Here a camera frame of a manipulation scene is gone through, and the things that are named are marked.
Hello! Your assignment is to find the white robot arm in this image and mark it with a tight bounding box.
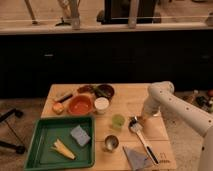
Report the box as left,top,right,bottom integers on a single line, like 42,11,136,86
141,81,213,171

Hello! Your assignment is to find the green plastic cup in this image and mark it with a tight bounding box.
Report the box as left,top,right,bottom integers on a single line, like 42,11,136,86
112,114,125,129

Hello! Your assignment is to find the small metal cup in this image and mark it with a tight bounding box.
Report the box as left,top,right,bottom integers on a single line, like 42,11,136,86
104,135,119,152

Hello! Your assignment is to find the white cup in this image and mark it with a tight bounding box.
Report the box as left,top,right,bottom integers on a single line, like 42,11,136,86
94,97,109,114

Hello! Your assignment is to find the grey folded cloth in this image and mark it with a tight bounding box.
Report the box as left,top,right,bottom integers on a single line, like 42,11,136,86
123,147,152,171

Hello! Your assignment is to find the dark brown bowl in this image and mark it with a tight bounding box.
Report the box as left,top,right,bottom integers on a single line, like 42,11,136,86
95,84,115,100

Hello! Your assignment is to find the orange bowl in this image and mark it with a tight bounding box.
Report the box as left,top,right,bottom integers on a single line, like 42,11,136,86
67,95,93,115

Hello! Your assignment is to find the small brown plate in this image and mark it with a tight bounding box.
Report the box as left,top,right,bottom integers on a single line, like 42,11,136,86
77,85,94,93

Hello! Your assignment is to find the blue sponge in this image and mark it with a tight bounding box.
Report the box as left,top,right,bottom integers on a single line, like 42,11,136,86
70,125,90,147

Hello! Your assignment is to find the orange toy fruit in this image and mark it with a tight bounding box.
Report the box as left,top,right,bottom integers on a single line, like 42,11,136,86
52,102,64,115

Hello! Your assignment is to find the yellow banana toy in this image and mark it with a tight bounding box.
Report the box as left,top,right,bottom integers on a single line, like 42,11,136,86
52,139,76,160

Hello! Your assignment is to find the green plastic tray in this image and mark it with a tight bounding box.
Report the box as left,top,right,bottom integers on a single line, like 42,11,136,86
24,116,95,171

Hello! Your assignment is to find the black stand leg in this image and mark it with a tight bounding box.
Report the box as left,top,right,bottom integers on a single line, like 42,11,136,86
0,108,27,154

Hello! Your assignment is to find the dish brush black handle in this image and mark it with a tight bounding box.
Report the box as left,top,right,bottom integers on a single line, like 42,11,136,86
128,119,160,165

